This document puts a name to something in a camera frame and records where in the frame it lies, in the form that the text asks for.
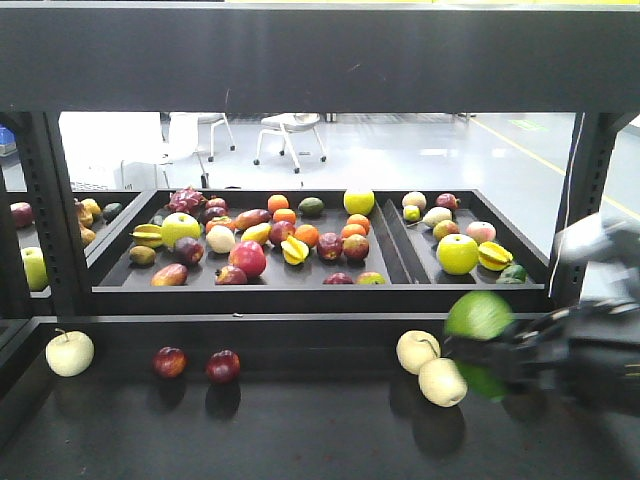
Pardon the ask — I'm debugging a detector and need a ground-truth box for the large green apple tray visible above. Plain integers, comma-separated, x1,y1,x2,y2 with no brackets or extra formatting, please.
161,212,201,249
436,234,478,275

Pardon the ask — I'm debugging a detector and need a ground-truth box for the large red apple tray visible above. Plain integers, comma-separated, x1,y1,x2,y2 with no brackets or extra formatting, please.
228,240,267,278

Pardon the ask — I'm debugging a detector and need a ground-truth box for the large green apple left tray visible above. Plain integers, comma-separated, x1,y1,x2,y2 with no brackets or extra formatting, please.
161,212,201,249

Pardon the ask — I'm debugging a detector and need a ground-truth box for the pale pear back centre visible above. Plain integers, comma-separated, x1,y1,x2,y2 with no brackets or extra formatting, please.
396,330,441,375

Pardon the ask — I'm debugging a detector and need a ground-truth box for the yellow green apple back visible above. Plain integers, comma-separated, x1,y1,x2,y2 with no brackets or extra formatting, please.
343,189,375,216

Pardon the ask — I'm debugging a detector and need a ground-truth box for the yellow starfruit right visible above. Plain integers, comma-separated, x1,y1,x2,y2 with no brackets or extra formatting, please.
478,241,514,272

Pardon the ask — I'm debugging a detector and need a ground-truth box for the black wooden fruit stand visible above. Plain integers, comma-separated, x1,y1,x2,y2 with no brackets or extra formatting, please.
1,2,639,479

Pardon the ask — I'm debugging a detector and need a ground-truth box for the yellow starfruit left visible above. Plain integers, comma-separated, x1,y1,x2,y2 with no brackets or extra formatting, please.
131,224,164,249

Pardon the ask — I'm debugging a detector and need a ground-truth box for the pink dragon fruit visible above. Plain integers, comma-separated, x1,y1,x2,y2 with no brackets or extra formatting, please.
165,186,207,214

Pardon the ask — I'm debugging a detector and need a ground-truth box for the yellow starfruit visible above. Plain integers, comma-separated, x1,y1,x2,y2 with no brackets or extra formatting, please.
478,241,514,272
131,224,164,249
280,235,309,265

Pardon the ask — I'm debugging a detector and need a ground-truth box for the white rolling chair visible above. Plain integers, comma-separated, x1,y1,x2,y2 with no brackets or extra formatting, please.
253,113,327,174

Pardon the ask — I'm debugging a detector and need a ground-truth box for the large green apple right tray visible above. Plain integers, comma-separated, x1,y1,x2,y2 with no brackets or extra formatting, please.
436,234,478,275

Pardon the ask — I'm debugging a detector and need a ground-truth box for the pale pear far left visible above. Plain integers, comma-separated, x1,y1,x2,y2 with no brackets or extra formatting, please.
45,328,95,377

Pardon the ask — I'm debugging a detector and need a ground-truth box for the yellow starfruit centre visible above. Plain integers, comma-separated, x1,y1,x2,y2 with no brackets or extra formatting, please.
280,235,309,265

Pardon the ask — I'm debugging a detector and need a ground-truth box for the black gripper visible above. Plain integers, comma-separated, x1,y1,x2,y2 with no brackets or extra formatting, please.
443,299,639,415

